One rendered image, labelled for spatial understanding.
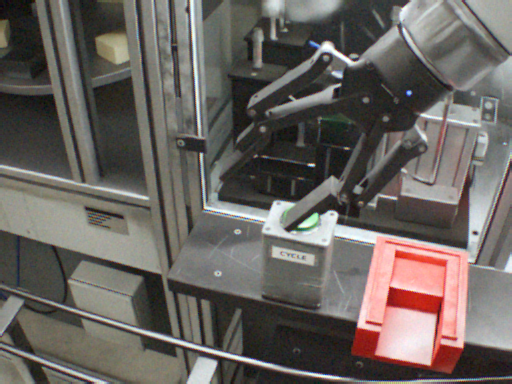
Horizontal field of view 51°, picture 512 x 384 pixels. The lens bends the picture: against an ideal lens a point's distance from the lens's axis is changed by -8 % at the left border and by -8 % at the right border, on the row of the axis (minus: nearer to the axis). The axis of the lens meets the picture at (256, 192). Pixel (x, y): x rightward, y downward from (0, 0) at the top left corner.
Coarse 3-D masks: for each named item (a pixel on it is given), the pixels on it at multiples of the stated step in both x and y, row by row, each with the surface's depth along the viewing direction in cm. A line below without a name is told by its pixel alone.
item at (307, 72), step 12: (312, 60) 49; (324, 60) 47; (300, 72) 49; (312, 72) 48; (276, 84) 51; (288, 84) 49; (300, 84) 49; (252, 96) 53; (264, 96) 51; (276, 96) 50; (288, 96) 50; (252, 108) 51; (264, 108) 51
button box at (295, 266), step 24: (336, 216) 67; (264, 240) 66; (288, 240) 65; (312, 240) 64; (264, 264) 69; (288, 264) 68; (312, 264) 66; (264, 288) 72; (288, 288) 70; (312, 288) 69
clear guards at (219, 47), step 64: (192, 0) 64; (256, 0) 62; (320, 0) 60; (384, 0) 58; (192, 64) 70; (256, 64) 67; (320, 128) 70; (448, 128) 65; (256, 192) 80; (384, 192) 74; (448, 192) 70
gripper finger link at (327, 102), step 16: (320, 96) 51; (336, 96) 52; (352, 96) 48; (368, 96) 48; (272, 112) 53; (288, 112) 51; (304, 112) 51; (320, 112) 50; (336, 112) 50; (272, 128) 52
